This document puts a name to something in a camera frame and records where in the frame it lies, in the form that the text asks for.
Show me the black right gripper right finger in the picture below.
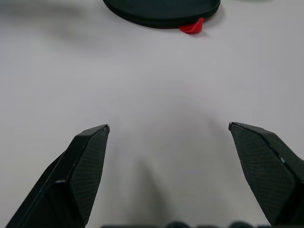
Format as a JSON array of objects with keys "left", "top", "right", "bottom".
[{"left": 228, "top": 122, "right": 304, "bottom": 228}]

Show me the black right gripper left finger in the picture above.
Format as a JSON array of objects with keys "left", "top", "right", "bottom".
[{"left": 4, "top": 123, "right": 111, "bottom": 228}]

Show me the red zipper pull tab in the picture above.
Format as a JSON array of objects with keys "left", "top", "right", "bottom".
[{"left": 178, "top": 18, "right": 205, "bottom": 36}]

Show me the black red paddle case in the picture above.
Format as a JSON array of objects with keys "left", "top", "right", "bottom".
[{"left": 102, "top": 0, "right": 221, "bottom": 29}]

